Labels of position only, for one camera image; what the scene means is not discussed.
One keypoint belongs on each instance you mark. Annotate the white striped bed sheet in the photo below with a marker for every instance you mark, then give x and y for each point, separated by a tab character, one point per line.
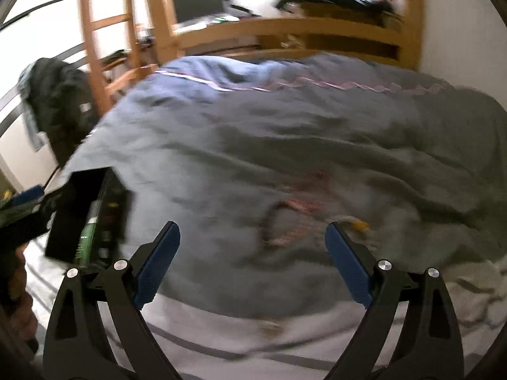
245	336

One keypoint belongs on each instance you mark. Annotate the wooden bed frame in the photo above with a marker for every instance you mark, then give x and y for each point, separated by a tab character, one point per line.
301	35

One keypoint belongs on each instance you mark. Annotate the black monitor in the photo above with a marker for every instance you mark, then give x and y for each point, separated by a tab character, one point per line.
198	3

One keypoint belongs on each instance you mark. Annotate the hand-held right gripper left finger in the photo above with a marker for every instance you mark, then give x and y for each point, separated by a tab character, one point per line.
156	265

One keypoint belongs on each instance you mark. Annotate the grey-blue blanket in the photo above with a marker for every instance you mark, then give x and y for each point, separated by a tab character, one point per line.
277	146

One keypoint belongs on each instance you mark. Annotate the wooden ladder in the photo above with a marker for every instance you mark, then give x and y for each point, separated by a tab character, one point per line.
109	35

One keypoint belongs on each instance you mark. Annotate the person's left forearm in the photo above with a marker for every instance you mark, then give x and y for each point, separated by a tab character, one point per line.
18	293

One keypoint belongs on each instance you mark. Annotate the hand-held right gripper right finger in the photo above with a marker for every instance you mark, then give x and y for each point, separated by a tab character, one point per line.
348	265

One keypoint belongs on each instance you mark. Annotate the black jacket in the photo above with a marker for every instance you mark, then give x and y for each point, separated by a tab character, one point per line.
59	99

